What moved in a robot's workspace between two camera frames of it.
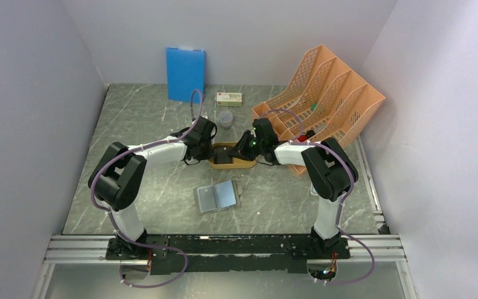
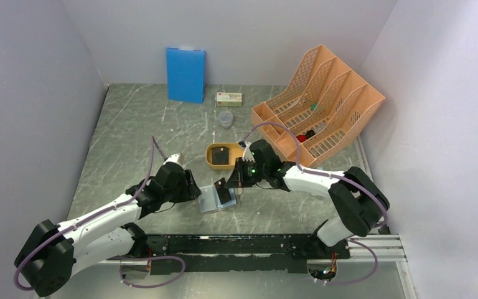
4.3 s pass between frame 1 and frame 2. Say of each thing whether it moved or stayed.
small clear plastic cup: stayed
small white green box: stayed
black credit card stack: stayed
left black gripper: moved
